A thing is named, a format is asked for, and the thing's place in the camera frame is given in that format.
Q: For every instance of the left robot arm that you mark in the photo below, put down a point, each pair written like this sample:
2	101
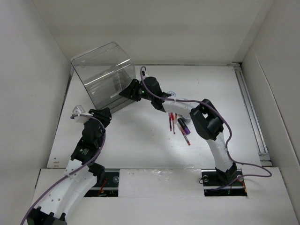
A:
56	204

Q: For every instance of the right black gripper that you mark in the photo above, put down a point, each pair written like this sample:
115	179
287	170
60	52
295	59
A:
130	92

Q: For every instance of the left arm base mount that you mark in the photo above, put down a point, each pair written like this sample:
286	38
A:
109	186

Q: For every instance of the aluminium rail right side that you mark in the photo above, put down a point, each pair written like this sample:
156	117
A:
261	146

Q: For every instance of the purple highlighter marker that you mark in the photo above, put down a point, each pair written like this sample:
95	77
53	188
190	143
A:
184	126

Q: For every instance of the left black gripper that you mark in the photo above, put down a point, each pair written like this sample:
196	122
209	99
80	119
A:
103	115

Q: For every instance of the red pen middle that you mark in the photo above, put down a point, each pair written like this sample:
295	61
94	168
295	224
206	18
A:
173	122

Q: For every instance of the red pen lower right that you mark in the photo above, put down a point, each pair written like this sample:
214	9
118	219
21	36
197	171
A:
185	136

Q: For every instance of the clear acrylic drawer organizer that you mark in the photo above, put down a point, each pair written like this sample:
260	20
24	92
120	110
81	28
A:
105	72

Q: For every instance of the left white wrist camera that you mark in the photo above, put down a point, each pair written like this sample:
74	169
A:
77	110

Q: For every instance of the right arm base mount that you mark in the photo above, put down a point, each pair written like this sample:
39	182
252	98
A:
210	182

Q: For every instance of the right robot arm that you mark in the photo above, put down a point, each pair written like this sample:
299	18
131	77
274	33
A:
205	118

